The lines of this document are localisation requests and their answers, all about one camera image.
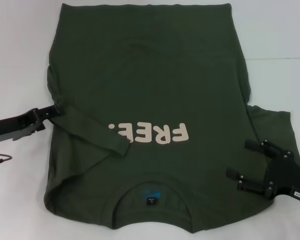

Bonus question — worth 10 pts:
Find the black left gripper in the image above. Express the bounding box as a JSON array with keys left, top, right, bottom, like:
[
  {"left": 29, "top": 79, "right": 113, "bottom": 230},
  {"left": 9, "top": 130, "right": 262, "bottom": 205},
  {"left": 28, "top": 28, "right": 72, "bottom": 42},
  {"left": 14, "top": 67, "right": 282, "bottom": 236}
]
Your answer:
[{"left": 0, "top": 104, "right": 67, "bottom": 145}]

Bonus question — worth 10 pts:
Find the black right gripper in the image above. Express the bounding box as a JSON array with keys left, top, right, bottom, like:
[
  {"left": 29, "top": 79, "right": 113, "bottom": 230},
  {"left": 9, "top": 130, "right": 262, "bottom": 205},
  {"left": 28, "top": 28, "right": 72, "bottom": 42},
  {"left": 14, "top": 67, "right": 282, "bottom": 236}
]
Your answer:
[{"left": 225, "top": 139, "right": 300, "bottom": 201}]

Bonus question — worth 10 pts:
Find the dark green FREE t-shirt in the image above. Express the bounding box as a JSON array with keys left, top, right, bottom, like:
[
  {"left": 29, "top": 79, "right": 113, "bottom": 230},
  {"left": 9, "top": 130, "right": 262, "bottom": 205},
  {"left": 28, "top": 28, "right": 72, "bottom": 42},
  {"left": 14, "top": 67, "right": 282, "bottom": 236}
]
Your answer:
[{"left": 43, "top": 2, "right": 300, "bottom": 231}]

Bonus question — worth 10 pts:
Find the thin dark cable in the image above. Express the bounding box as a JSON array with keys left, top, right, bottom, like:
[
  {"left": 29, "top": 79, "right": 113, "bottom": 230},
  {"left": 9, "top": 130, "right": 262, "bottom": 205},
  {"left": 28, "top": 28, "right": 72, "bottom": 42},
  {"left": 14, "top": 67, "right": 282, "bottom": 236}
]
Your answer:
[{"left": 0, "top": 152, "right": 13, "bottom": 168}]

